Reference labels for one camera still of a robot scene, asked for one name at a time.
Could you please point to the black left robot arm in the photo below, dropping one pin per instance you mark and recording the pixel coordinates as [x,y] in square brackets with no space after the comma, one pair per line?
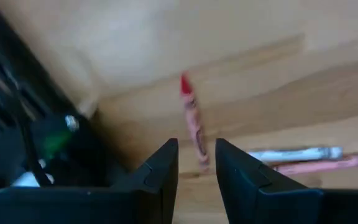
[51,146]

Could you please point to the red crayon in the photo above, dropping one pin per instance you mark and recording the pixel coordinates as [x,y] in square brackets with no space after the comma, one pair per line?
[194,124]
[328,163]

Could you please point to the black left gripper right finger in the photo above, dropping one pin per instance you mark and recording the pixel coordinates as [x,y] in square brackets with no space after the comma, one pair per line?
[253,199]

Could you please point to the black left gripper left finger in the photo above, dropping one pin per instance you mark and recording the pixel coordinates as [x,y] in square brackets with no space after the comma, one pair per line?
[154,193]

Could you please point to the white crayon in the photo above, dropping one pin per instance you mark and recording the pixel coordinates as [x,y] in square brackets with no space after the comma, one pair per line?
[294,154]

